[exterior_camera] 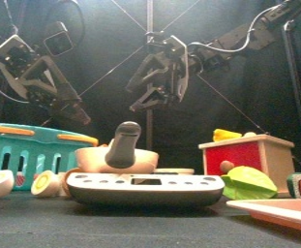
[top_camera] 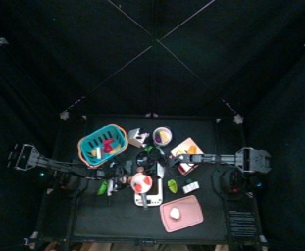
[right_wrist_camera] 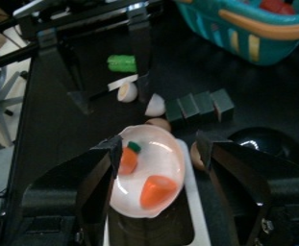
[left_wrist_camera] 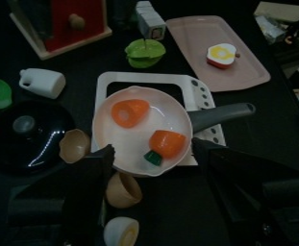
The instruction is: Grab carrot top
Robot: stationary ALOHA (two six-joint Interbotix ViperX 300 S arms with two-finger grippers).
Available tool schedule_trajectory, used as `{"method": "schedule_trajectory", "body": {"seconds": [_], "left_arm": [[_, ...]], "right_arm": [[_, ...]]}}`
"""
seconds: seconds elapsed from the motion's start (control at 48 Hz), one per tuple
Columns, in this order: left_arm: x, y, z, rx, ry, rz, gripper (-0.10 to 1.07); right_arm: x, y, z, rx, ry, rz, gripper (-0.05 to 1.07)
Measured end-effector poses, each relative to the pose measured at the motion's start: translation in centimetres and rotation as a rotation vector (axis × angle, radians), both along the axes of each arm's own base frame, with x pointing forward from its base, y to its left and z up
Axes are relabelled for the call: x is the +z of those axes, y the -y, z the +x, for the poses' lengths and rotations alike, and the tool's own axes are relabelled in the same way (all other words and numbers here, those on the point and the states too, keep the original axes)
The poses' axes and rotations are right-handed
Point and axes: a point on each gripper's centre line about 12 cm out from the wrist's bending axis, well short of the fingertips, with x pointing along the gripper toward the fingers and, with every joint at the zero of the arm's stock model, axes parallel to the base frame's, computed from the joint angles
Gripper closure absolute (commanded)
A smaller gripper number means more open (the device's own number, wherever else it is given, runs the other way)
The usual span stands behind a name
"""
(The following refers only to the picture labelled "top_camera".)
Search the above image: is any teal basket with orange rim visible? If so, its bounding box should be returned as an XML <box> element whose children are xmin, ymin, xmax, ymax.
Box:
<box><xmin>76</xmin><ymin>123</ymin><xmax>129</xmax><ymax>169</ymax></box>

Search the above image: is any green toy leaf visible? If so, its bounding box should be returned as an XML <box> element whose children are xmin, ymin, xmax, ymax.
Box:
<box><xmin>166</xmin><ymin>178</ymin><xmax>179</xmax><ymax>194</ymax></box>

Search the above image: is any red toy food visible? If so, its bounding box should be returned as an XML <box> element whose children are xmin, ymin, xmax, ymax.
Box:
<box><xmin>100</xmin><ymin>138</ymin><xmax>116</xmax><ymax>154</ymax></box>

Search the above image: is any white bowl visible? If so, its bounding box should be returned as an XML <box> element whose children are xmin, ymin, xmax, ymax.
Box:
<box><xmin>152</xmin><ymin>126</ymin><xmax>174</xmax><ymax>147</ymax></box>

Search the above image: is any pink cutting board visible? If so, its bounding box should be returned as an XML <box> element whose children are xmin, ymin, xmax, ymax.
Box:
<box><xmin>158</xmin><ymin>194</ymin><xmax>206</xmax><ymax>233</ymax></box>

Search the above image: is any red and white toy mushroom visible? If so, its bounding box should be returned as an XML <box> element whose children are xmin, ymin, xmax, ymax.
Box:
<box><xmin>129</xmin><ymin>172</ymin><xmax>154</xmax><ymax>194</ymax></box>

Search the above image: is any green toy carrot top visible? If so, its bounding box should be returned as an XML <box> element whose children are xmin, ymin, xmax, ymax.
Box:
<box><xmin>143</xmin><ymin>145</ymin><xmax>164</xmax><ymax>156</ymax></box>

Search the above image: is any green toy pea pod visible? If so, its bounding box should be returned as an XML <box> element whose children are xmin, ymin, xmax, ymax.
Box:
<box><xmin>95</xmin><ymin>179</ymin><xmax>109</xmax><ymax>196</ymax></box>

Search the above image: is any wooden board with orange picture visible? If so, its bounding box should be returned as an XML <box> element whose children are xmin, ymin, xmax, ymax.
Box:
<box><xmin>168</xmin><ymin>137</ymin><xmax>206</xmax><ymax>176</ymax></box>

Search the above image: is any white toy utensil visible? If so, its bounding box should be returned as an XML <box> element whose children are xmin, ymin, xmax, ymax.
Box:
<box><xmin>105</xmin><ymin>179</ymin><xmax>116</xmax><ymax>198</ymax></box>

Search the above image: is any white toy garlic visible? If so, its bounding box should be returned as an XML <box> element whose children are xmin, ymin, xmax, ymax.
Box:
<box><xmin>168</xmin><ymin>207</ymin><xmax>182</xmax><ymax>220</ymax></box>

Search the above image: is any white toy cube box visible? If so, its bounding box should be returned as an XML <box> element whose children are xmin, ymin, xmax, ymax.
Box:
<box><xmin>127</xmin><ymin>127</ymin><xmax>151</xmax><ymax>149</ymax></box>

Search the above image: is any white text label sticker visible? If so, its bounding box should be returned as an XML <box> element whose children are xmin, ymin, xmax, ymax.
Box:
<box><xmin>227</xmin><ymin>210</ymin><xmax>257</xmax><ymax>239</ymax></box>

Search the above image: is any yellow toy food slice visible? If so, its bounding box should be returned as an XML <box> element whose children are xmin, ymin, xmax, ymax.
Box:
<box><xmin>158</xmin><ymin>130</ymin><xmax>170</xmax><ymax>143</ymax></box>

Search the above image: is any small white toy block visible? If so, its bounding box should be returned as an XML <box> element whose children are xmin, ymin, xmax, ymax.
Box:
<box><xmin>180</xmin><ymin>180</ymin><xmax>200</xmax><ymax>195</ymax></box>

